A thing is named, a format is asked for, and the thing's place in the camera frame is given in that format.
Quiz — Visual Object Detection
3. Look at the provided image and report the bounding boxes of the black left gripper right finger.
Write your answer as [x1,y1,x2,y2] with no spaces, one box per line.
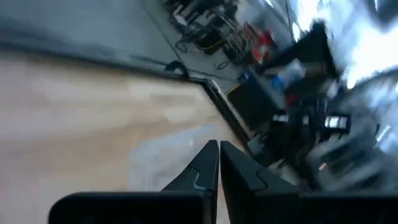
[220,141,398,224]

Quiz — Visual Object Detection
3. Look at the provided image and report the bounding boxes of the red and white object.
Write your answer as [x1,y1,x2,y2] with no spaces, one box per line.
[251,29,276,65]

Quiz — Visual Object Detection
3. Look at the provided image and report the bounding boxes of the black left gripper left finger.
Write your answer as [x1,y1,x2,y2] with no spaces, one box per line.
[48,139,220,224]

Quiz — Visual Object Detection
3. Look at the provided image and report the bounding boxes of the black table edge rim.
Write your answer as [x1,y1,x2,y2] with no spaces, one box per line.
[0,37,259,156]

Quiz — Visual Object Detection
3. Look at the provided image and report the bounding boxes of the black cable loop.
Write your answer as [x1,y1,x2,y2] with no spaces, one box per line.
[164,60,190,78]

